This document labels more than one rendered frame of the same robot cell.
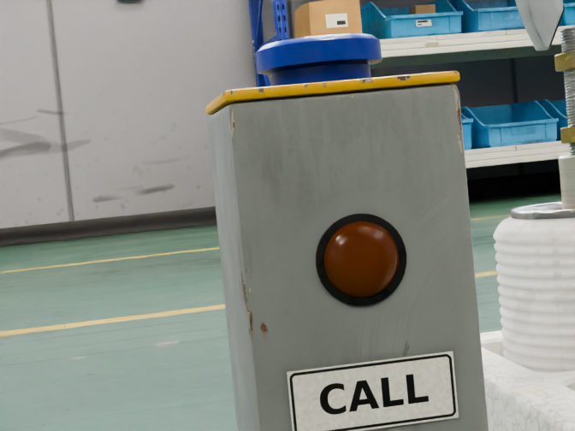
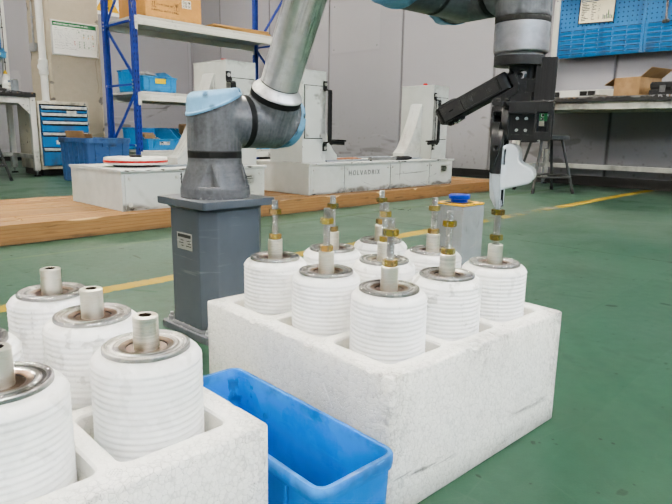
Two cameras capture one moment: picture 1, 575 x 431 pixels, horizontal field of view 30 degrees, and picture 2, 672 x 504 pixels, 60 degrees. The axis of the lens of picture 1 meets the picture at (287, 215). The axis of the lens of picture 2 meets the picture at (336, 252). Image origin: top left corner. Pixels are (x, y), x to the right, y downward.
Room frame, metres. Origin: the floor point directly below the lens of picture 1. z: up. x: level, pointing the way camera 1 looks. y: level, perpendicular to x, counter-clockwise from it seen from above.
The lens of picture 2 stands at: (1.14, -0.84, 0.44)
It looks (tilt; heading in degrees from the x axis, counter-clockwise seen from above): 12 degrees down; 146
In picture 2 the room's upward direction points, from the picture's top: 1 degrees clockwise
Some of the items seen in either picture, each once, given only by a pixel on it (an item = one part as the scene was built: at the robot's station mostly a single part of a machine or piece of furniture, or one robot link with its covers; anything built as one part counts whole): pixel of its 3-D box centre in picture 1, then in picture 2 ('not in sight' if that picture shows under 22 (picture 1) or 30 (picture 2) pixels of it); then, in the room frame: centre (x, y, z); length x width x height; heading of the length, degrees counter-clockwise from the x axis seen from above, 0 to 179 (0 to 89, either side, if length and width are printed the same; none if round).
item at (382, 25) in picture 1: (408, 21); not in sight; (5.21, -0.67, 0.90); 0.50 x 0.38 x 0.21; 13
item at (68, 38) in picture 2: not in sight; (75, 39); (-5.88, 0.47, 1.38); 0.49 x 0.02 x 0.35; 102
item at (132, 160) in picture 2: not in sight; (135, 160); (-1.82, -0.04, 0.29); 0.30 x 0.30 x 0.06
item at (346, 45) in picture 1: (320, 72); (459, 199); (0.35, -0.01, 0.32); 0.04 x 0.04 x 0.02
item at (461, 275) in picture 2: not in sight; (446, 274); (0.58, -0.27, 0.25); 0.08 x 0.08 x 0.01
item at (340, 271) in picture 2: not in sight; (326, 271); (0.48, -0.41, 0.25); 0.08 x 0.08 x 0.01
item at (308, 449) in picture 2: not in sight; (269, 463); (0.59, -0.55, 0.06); 0.30 x 0.11 x 0.12; 9
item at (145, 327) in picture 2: not in sight; (145, 332); (0.64, -0.70, 0.26); 0.02 x 0.02 x 0.03
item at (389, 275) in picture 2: not in sight; (389, 278); (0.60, -0.39, 0.26); 0.02 x 0.02 x 0.03
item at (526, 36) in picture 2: not in sight; (521, 42); (0.57, -0.15, 0.57); 0.08 x 0.08 x 0.05
